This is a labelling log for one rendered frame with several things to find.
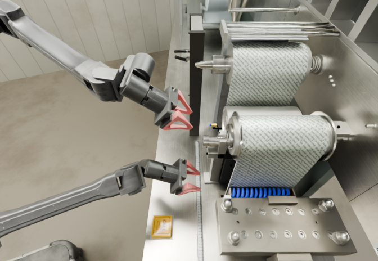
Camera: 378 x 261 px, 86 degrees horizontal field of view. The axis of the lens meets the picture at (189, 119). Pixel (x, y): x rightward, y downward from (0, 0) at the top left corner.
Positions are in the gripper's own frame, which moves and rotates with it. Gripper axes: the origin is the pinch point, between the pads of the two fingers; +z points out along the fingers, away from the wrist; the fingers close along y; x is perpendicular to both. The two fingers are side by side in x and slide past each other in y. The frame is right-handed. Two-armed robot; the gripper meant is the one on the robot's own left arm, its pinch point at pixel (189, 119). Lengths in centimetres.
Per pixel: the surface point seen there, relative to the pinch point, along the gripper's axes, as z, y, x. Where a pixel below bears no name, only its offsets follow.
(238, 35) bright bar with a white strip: 3.1, -22.3, 20.5
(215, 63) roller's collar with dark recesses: 3.9, -21.2, 9.6
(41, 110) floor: -53, -137, -213
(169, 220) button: 19.3, 15.0, -34.4
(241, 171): 23.1, 7.5, -1.8
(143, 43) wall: 17, -267, -129
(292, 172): 36.1, 7.6, 8.2
